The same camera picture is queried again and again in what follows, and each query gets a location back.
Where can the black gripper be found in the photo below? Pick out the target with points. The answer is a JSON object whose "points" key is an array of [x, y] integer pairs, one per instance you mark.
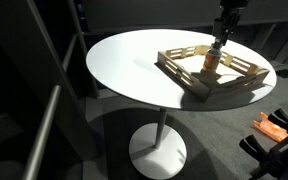
{"points": [[226, 23]]}

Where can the light wooden slatted tray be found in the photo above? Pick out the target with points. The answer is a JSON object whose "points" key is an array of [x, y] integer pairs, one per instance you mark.
{"points": [[204, 90]]}

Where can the black floor hatch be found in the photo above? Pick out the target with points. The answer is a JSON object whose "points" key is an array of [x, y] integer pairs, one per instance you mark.
{"points": [[286, 73]]}

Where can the orange plastic clamp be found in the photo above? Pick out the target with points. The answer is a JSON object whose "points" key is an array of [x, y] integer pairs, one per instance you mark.
{"points": [[270, 129]]}

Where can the white table pedestal base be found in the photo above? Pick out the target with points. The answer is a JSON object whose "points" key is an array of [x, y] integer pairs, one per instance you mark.
{"points": [[157, 156]]}

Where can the grey metal rail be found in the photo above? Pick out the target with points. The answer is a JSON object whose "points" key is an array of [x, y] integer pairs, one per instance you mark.
{"points": [[69, 53], [42, 133]]}

